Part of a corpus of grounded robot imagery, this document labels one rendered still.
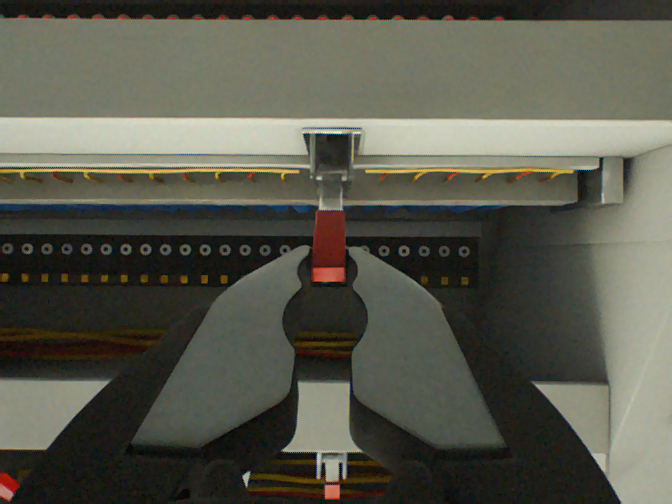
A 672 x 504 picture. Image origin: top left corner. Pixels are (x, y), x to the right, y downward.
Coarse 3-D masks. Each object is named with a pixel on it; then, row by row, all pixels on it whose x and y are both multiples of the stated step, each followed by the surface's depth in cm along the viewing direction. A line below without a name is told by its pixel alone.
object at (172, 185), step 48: (0, 192) 22; (48, 192) 22; (96, 192) 22; (144, 192) 22; (192, 192) 22; (240, 192) 22; (288, 192) 22; (384, 192) 21; (432, 192) 21; (480, 192) 21; (528, 192) 21; (576, 192) 21
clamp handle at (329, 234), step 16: (336, 176) 16; (336, 192) 15; (320, 208) 14; (336, 208) 14; (320, 224) 13; (336, 224) 13; (320, 240) 12; (336, 240) 12; (320, 256) 12; (336, 256) 12; (320, 272) 11; (336, 272) 11
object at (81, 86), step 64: (0, 64) 15; (64, 64) 15; (128, 64) 15; (192, 64) 15; (256, 64) 15; (320, 64) 15; (384, 64) 15; (448, 64) 14; (512, 64) 14; (576, 64) 15; (640, 64) 14; (0, 128) 16; (64, 128) 16; (128, 128) 16; (192, 128) 16; (256, 128) 15; (384, 128) 15; (448, 128) 15; (512, 128) 15; (576, 128) 15; (640, 128) 15; (640, 192) 19
